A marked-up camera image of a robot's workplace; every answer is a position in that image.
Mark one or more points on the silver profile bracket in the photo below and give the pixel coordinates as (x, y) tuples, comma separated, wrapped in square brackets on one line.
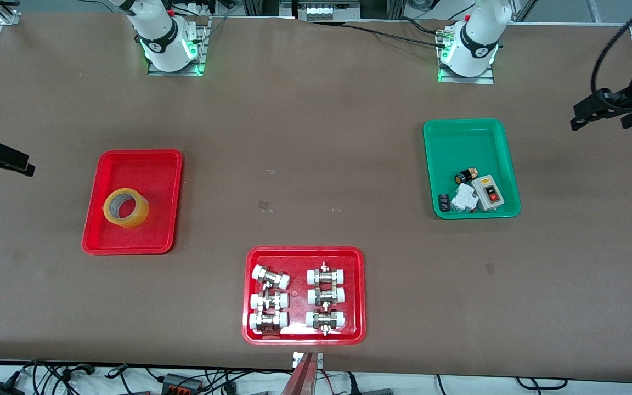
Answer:
[(296, 359)]

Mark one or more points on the empty red plastic tray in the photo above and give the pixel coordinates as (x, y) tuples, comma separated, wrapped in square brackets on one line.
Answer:
[(151, 175)]

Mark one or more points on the black round push button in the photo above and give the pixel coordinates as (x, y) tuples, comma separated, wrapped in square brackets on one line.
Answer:
[(464, 177)]

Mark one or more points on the red aluminium profile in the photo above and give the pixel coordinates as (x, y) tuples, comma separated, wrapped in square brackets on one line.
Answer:
[(300, 378)]

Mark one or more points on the small black terminal block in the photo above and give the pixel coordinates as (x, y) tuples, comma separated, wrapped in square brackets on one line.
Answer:
[(444, 203)]

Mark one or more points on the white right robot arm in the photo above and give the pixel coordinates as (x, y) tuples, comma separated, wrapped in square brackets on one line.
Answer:
[(159, 38)]

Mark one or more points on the grey switch box red button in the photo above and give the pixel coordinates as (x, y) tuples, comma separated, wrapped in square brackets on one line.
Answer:
[(489, 193)]

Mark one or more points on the black power adapter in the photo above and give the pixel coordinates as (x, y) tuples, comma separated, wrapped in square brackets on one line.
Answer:
[(0, 388)]

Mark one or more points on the white terminal block unit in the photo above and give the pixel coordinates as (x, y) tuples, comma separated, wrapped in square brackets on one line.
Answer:
[(327, 10)]

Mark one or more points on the green plastic tray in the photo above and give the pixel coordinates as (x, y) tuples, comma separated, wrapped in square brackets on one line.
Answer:
[(464, 148)]

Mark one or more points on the red tray holding fittings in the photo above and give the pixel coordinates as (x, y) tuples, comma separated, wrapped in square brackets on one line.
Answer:
[(298, 296)]

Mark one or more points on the white-capped metal pipe fitting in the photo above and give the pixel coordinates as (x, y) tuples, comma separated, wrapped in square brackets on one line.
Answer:
[(325, 320), (326, 296), (326, 274), (268, 300), (267, 321)]

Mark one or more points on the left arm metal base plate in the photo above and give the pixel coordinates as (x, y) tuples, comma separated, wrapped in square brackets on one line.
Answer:
[(486, 79)]

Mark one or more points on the yellow tape roll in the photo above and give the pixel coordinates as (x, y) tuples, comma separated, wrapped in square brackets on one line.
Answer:
[(110, 215)]

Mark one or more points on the tilted white-capped metal fitting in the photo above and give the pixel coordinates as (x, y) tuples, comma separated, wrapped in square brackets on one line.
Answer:
[(271, 277)]

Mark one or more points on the black orange connector box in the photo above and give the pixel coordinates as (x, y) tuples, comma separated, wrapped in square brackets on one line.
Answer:
[(183, 383)]

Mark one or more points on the white circuit breaker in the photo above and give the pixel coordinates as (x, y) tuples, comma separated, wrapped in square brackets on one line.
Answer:
[(463, 198)]

